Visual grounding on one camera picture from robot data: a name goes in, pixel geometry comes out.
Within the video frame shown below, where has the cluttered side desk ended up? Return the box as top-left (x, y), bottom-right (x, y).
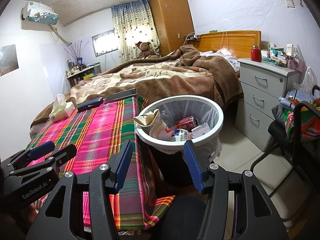
top-left (66, 62), bottom-right (102, 88)

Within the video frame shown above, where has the row of medicine boxes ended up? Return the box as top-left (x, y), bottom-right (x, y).
top-left (261, 42), bottom-right (304, 69)

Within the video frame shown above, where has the tissue pack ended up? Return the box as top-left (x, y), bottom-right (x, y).
top-left (49, 94), bottom-right (76, 123)

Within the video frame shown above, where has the silver wall sheet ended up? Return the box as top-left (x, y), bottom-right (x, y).
top-left (0, 44), bottom-right (20, 77)

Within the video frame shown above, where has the red drink can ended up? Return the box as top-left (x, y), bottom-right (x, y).
top-left (174, 116), bottom-right (199, 132)

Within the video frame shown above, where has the brown printed blanket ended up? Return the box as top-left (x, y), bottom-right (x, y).
top-left (30, 45), bottom-right (244, 128)

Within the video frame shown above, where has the pile of colourful clothes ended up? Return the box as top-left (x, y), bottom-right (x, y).
top-left (271, 89), bottom-right (320, 143)

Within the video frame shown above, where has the brown teddy bear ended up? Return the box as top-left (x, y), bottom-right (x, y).
top-left (136, 41), bottom-right (159, 59)

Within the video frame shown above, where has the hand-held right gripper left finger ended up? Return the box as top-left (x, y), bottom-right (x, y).
top-left (25, 140), bottom-right (134, 240)

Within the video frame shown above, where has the vase with dry branches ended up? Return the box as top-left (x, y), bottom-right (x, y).
top-left (64, 40), bottom-right (89, 67)

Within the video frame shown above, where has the black seat cushion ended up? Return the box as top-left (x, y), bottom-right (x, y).
top-left (154, 196), bottom-right (209, 240)

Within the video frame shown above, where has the patterned curtain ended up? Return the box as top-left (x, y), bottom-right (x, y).
top-left (111, 0), bottom-right (161, 64)

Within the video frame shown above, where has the small window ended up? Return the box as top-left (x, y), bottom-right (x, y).
top-left (91, 29), bottom-right (119, 58)

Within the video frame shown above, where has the pale pink pillow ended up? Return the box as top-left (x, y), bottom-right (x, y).
top-left (200, 51), bottom-right (242, 73)

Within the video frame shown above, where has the pink plaid bed sheet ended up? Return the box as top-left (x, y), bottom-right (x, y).
top-left (25, 95), bottom-right (176, 232)

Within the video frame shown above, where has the wooden headboard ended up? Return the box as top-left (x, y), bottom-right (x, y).
top-left (194, 30), bottom-right (262, 59)

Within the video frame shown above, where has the air conditioner pipe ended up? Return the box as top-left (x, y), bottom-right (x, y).
top-left (49, 24), bottom-right (73, 46)

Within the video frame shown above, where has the white round waste bin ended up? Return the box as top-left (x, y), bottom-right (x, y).
top-left (135, 95), bottom-right (224, 161)

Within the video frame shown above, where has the white plastic bag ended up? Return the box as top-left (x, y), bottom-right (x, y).
top-left (294, 66), bottom-right (319, 96)

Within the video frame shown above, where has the dark blue glasses case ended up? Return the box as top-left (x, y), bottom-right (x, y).
top-left (77, 97), bottom-right (104, 112)

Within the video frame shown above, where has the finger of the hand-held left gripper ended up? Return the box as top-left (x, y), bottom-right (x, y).
top-left (5, 141), bottom-right (56, 170)
top-left (9, 144), bottom-right (78, 178)

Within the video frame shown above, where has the white charging cable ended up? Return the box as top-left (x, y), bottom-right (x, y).
top-left (220, 31), bottom-right (233, 56)

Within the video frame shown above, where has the black smartphone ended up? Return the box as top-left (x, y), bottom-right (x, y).
top-left (104, 88), bottom-right (138, 104)

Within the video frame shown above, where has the grey drawer cabinet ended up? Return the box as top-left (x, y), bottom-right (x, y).
top-left (234, 58), bottom-right (301, 152)

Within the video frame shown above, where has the patterned paper cup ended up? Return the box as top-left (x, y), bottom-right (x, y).
top-left (133, 109), bottom-right (161, 128)

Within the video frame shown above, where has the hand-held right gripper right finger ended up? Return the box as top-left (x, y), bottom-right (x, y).
top-left (183, 140), bottom-right (289, 240)

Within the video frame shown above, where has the white paper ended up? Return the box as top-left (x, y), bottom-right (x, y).
top-left (149, 120), bottom-right (173, 139)

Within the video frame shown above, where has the wooden wardrobe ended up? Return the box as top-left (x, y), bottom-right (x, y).
top-left (149, 0), bottom-right (196, 58)

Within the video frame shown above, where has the black metal chair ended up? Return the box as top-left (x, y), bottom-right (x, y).
top-left (250, 100), bottom-right (320, 222)

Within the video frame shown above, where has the wall air conditioner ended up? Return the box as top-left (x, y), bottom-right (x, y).
top-left (20, 1), bottom-right (59, 26)

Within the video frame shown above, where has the red jar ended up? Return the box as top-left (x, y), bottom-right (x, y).
top-left (251, 45), bottom-right (262, 62)

